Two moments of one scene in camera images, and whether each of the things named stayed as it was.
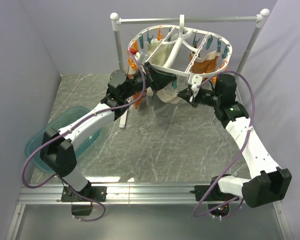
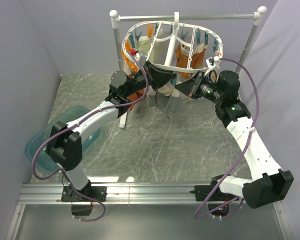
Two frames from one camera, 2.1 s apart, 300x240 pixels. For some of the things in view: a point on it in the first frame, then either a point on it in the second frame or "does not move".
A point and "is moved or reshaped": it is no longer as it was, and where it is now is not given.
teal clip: (174, 84) does not move
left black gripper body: (148, 83) does not move
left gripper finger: (160, 79) does not move
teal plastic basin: (34, 155) does not move
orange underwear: (205, 65) → (196, 58)
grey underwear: (166, 101) is moved or reshaped
